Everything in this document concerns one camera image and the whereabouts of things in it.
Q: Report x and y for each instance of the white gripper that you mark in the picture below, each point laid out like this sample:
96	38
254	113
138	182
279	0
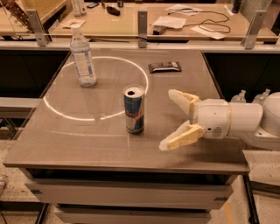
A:
212	117

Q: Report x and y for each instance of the dark RXBAR chocolate wrapper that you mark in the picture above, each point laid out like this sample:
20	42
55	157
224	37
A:
172	66

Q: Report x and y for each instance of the white paper sheet right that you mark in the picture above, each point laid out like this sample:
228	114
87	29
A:
209	33

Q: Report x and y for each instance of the white bottle on desk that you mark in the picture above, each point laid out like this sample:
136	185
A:
78	7

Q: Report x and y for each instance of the metal bracket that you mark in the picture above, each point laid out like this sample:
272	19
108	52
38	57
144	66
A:
39	32
142	28
256	23

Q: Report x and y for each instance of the metal bracket right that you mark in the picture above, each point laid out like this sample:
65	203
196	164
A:
256	23

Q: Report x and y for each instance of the small card on desk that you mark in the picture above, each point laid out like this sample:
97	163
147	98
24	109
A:
74	21

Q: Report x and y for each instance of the clear pump bottle left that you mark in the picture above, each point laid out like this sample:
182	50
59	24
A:
239	97

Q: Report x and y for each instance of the white paper sheet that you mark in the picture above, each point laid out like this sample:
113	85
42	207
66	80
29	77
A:
209	33
170	22

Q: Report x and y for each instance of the white drawer cabinet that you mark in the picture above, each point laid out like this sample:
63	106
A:
121	202

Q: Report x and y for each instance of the clear pump bottle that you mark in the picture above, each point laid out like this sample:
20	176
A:
239	97
261	97

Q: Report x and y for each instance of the clear pump bottle right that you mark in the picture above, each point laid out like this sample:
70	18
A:
261	97

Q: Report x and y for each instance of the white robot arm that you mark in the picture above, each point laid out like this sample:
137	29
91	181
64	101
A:
254	123

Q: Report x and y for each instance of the white paper sheet centre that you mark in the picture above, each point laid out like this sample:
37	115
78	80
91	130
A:
170	22

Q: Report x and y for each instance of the black computer mouse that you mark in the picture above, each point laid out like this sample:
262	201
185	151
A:
113	11

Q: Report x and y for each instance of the metal bracket centre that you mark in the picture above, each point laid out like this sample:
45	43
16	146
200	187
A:
142	28

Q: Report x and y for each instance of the Red Bull can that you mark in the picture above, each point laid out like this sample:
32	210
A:
134	108

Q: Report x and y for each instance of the white papers back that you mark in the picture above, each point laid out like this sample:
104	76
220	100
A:
183	9

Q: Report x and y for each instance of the clear plastic water bottle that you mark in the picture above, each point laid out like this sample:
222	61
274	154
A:
82	58

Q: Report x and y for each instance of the metal bracket left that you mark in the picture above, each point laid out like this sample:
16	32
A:
39	32

